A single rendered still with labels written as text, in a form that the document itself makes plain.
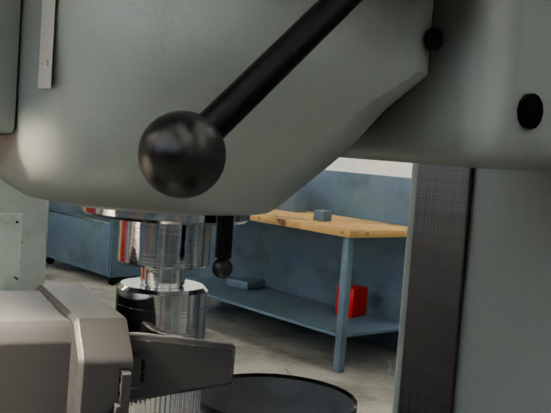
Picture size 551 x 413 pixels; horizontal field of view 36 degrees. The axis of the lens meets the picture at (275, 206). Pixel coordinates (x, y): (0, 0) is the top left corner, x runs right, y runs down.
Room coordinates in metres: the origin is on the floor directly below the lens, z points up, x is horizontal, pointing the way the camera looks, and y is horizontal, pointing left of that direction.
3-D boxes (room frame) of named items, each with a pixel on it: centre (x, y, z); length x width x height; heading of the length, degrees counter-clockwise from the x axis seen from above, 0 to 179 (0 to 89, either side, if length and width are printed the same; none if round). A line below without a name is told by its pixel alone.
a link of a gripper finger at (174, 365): (0.41, 0.04, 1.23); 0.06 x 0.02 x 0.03; 116
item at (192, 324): (0.43, 0.06, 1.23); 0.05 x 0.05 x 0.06
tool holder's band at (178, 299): (0.43, 0.06, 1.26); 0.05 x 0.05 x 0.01
